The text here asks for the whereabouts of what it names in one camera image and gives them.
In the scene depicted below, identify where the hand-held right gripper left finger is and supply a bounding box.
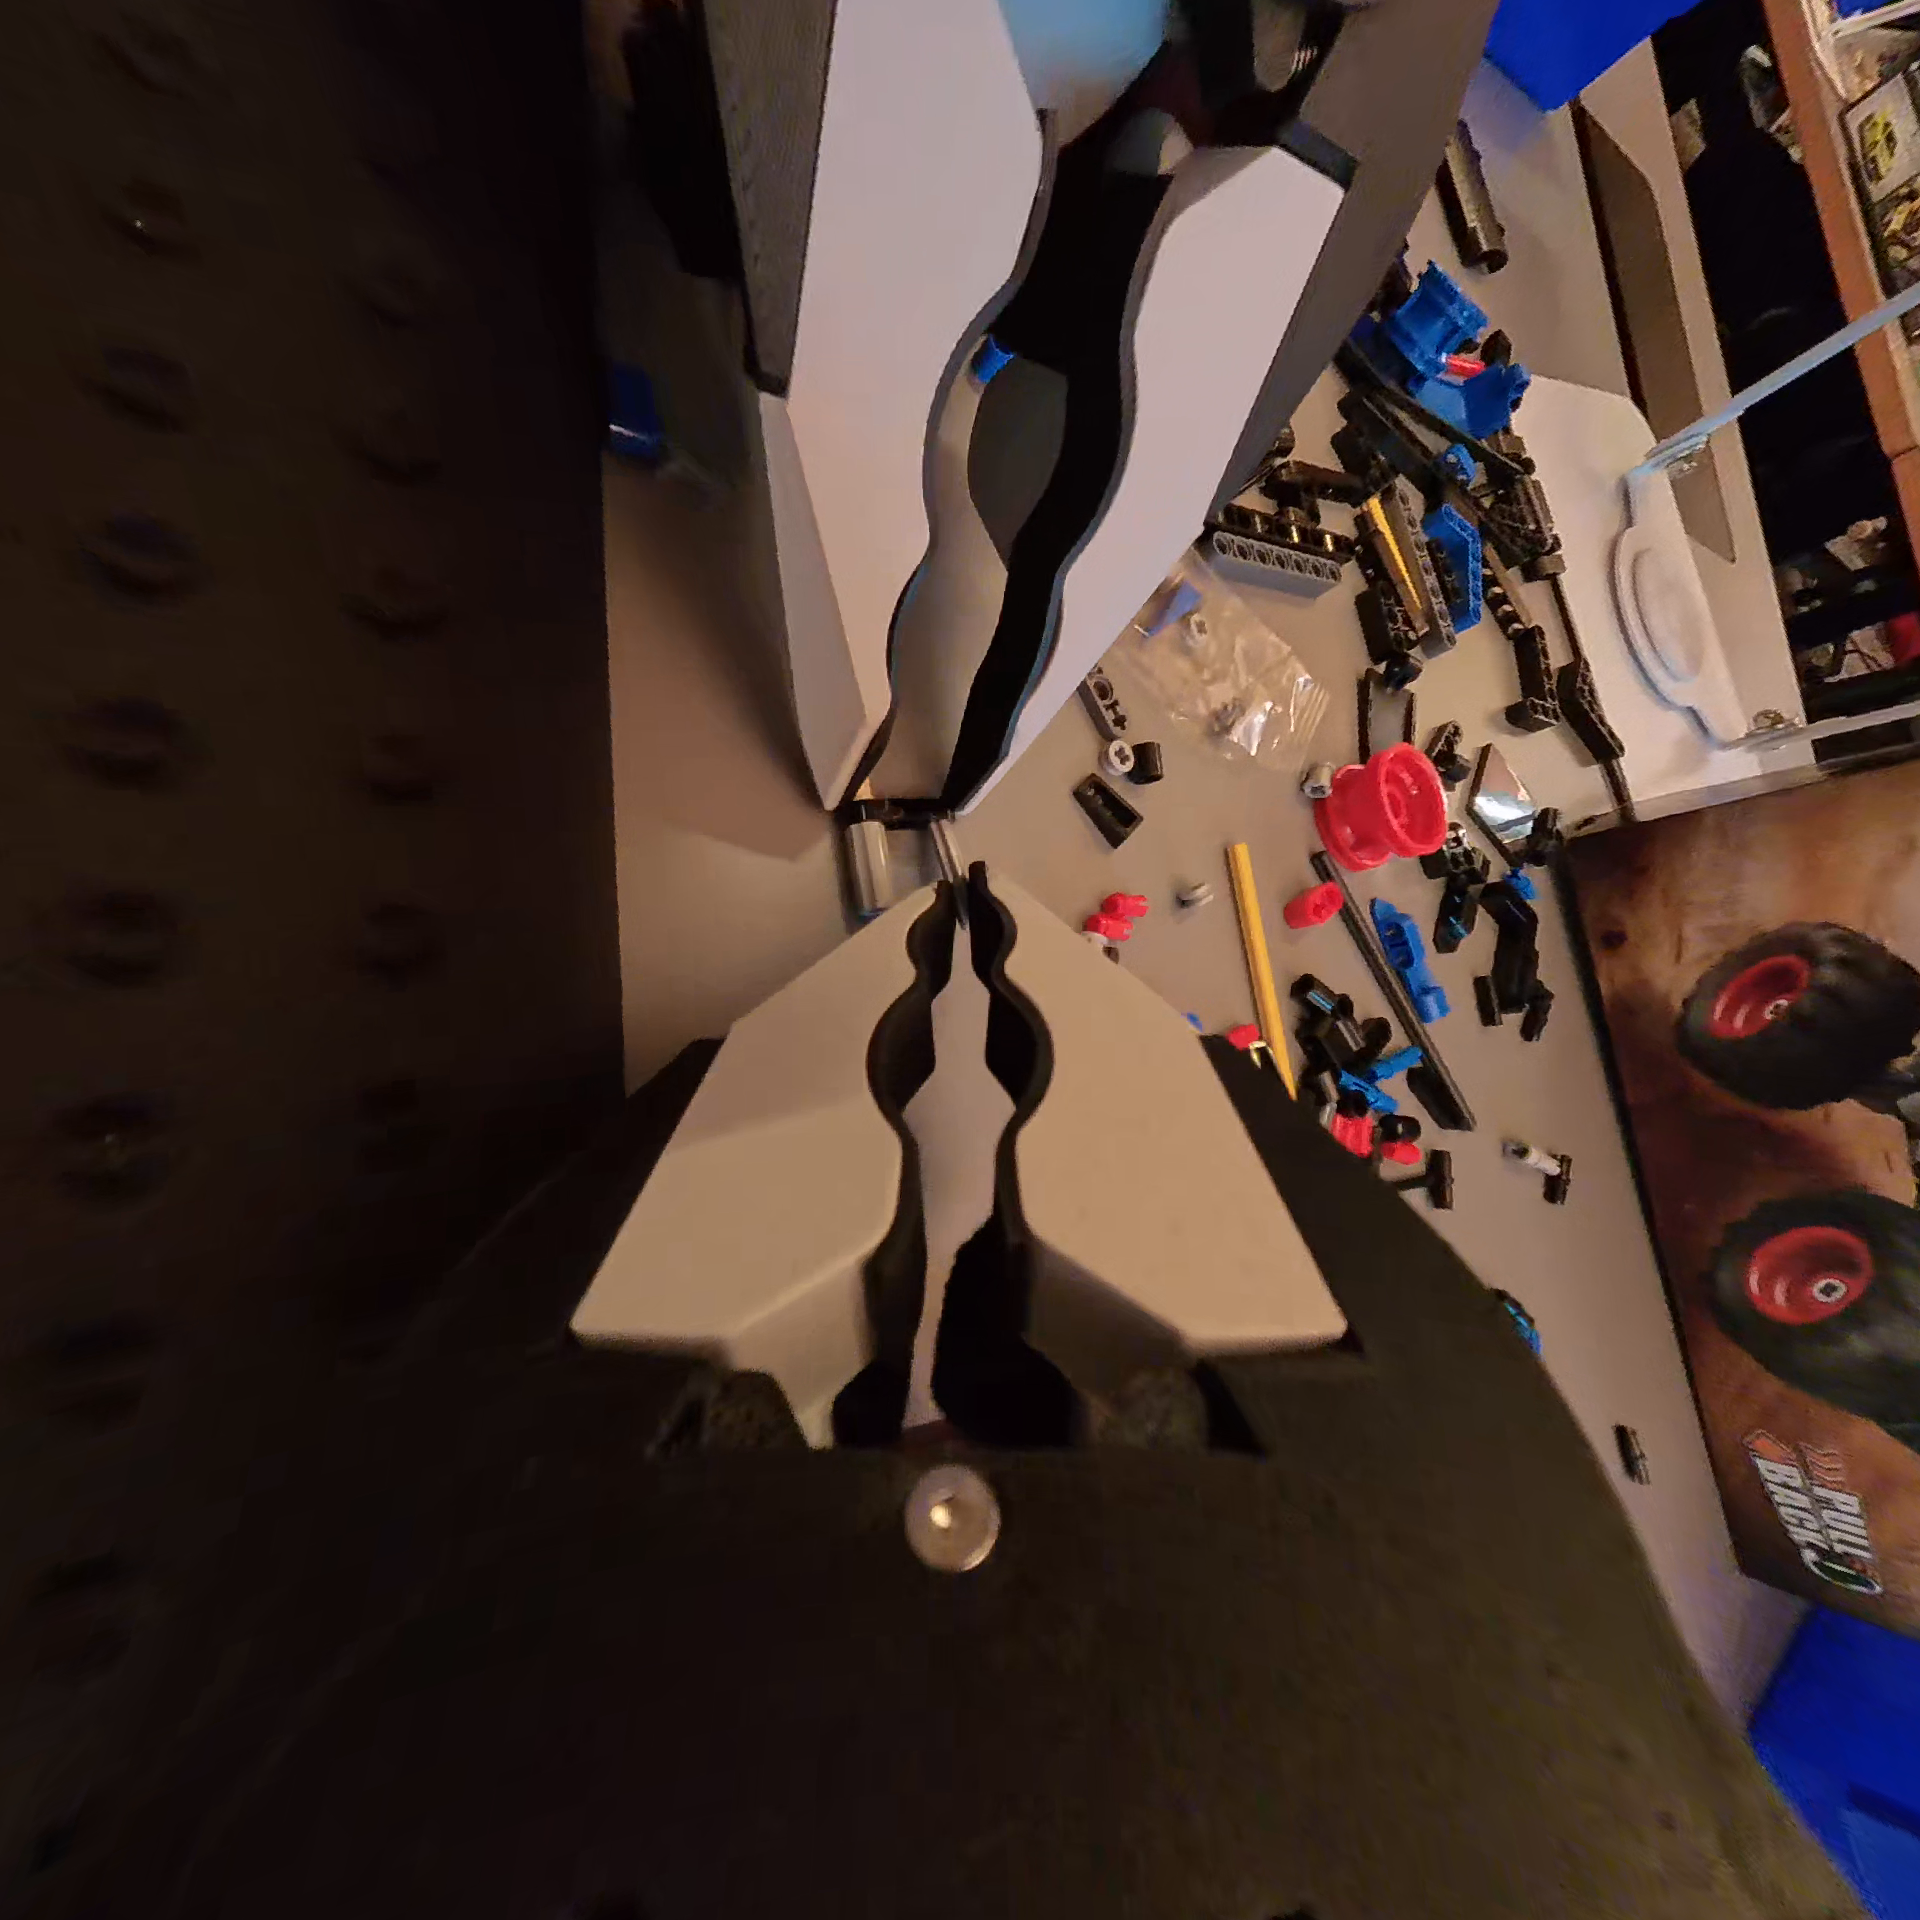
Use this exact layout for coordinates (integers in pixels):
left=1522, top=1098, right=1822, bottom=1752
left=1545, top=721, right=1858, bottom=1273
left=569, top=876, right=958, bottom=1450

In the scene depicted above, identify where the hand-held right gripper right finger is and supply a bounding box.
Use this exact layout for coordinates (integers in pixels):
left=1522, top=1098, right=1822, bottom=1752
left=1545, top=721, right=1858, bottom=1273
left=934, top=861, right=1350, bottom=1450

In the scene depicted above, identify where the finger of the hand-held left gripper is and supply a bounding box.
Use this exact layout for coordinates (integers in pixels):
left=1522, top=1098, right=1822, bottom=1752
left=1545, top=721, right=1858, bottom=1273
left=755, top=0, right=1047, bottom=815
left=936, top=141, right=1347, bottom=815

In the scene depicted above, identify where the grey desk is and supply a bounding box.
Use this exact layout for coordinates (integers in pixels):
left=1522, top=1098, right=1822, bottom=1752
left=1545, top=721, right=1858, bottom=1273
left=599, top=0, right=1823, bottom=1727

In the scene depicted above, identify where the blue bin with square tag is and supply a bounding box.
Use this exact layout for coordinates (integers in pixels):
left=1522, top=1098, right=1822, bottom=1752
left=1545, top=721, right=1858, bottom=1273
left=1481, top=0, right=1664, bottom=109

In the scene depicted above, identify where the grey long beam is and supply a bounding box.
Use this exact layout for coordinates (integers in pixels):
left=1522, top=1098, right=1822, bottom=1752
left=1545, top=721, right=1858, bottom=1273
left=1209, top=526, right=1353, bottom=591

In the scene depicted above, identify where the long yellow axle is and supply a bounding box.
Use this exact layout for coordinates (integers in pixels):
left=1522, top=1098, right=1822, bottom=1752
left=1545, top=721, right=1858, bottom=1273
left=1224, top=839, right=1302, bottom=1094

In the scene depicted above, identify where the long black axle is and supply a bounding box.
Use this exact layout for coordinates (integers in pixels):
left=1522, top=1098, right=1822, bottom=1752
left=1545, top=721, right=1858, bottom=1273
left=1310, top=850, right=1481, bottom=1133

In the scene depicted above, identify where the blue thick angled beam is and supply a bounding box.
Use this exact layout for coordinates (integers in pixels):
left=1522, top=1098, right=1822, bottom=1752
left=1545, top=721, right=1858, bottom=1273
left=1419, top=504, right=1488, bottom=625

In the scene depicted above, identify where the clear zip bag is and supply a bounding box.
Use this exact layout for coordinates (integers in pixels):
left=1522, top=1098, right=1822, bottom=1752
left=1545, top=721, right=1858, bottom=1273
left=1128, top=551, right=1331, bottom=769

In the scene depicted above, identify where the blue curved fairing piece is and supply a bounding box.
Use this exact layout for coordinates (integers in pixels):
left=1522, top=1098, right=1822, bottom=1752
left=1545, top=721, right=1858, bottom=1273
left=1368, top=894, right=1452, bottom=1026

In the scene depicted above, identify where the red wheel rim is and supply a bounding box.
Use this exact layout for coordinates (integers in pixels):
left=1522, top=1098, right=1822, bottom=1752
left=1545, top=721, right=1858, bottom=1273
left=1313, top=740, right=1452, bottom=873

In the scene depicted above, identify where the pile of black beam pieces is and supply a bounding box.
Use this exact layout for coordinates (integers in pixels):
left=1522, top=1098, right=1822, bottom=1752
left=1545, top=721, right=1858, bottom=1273
left=1255, top=344, right=1631, bottom=1043

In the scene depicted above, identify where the black flat square panel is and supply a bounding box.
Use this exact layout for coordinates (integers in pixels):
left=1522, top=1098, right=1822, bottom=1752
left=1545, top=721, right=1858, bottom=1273
left=1463, top=744, right=1547, bottom=844

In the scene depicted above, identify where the toy truck set box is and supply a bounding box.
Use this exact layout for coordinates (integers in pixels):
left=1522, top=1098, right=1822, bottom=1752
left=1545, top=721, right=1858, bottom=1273
left=1560, top=762, right=1920, bottom=1602

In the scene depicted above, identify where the blue drum and bracket assembly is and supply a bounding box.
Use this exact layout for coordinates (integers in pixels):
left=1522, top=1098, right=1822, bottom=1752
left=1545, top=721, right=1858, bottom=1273
left=1353, top=260, right=1534, bottom=441

